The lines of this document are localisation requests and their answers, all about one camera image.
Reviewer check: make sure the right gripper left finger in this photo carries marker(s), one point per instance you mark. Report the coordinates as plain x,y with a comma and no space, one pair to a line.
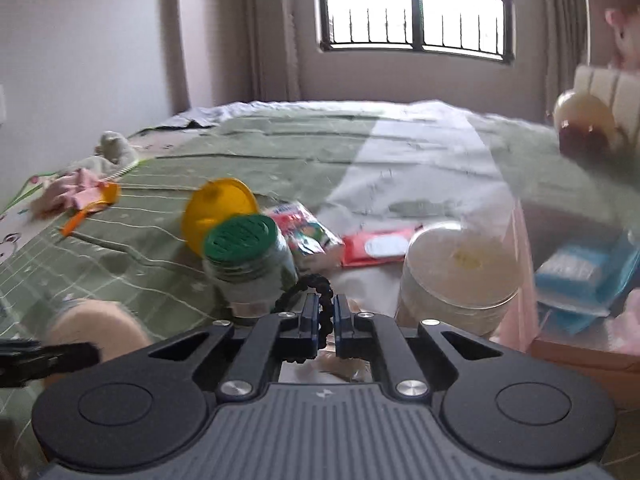
260,350

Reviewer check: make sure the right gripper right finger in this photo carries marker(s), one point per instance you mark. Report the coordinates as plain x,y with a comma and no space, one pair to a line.
377,339

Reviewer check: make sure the green lid glass jar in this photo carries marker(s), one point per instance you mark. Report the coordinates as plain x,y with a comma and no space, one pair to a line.
249,264

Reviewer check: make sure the colourful snack packet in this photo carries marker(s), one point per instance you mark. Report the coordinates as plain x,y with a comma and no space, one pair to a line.
314,247

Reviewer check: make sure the yellow silicone band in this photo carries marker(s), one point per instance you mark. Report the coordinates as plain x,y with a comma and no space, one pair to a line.
215,202

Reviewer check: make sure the blue tissue pack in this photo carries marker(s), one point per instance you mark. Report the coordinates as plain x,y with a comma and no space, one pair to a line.
579,283

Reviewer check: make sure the red wet wipe pack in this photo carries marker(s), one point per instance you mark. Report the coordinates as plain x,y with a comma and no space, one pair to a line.
372,248

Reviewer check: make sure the beige oval zip case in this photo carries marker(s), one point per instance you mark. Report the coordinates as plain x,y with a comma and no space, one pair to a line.
106,324

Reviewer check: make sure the clear jar brown label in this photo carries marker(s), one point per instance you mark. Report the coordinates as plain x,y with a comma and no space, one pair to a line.
455,274

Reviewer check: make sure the green checked bedsheet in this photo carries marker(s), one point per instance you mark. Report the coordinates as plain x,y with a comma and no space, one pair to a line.
317,291

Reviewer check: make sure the pink cloth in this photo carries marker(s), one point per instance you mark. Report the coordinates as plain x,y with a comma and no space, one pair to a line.
73,191

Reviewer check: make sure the orange plastic spoon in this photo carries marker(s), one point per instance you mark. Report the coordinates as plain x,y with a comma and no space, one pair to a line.
109,195

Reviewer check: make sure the grey plush toy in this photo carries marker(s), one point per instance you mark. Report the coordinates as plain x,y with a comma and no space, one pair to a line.
115,153

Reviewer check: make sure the pink cardboard box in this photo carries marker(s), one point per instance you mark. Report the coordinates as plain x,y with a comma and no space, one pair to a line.
607,351

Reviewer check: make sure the beige curtain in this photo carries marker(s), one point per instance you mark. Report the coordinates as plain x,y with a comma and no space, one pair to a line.
273,51

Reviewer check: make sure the cream round plush toy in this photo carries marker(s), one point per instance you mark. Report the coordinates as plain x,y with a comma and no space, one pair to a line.
586,127

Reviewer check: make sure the window with bars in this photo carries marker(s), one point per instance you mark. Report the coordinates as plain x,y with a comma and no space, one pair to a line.
481,29

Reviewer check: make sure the cream padded headboard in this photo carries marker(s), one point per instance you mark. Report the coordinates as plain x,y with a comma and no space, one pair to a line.
620,90

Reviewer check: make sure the pink bunny plush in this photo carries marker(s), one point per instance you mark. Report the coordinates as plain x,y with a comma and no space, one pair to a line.
623,20

